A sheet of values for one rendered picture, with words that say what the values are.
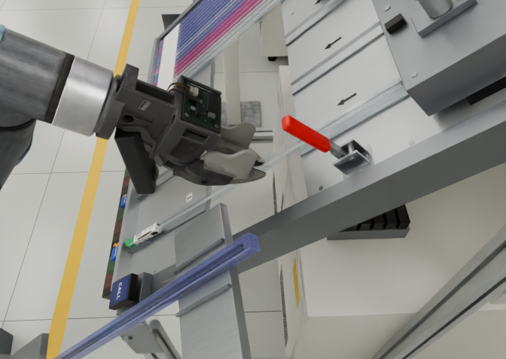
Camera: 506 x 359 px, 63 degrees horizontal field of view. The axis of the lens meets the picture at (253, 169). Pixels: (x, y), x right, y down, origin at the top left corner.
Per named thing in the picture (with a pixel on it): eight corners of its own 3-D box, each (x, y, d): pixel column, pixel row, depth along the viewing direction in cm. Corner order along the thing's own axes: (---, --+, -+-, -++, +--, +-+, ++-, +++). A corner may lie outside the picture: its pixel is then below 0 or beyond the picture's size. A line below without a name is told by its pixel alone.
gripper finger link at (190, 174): (232, 188, 49) (163, 163, 46) (226, 194, 50) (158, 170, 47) (234, 158, 52) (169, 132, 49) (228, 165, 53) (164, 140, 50)
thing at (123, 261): (147, 301, 70) (109, 291, 66) (175, 56, 110) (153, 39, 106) (151, 299, 70) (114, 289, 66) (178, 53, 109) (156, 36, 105)
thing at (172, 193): (138, 296, 68) (121, 291, 66) (171, 47, 108) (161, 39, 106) (216, 260, 58) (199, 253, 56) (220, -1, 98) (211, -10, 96)
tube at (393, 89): (132, 248, 71) (126, 247, 70) (133, 241, 71) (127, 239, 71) (406, 91, 44) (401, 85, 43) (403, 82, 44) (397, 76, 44)
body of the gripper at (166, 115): (227, 141, 44) (114, 100, 39) (192, 181, 50) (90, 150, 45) (227, 92, 49) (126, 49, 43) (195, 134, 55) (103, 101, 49)
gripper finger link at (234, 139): (284, 145, 52) (220, 123, 48) (259, 169, 56) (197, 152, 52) (281, 126, 54) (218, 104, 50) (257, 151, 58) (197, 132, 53)
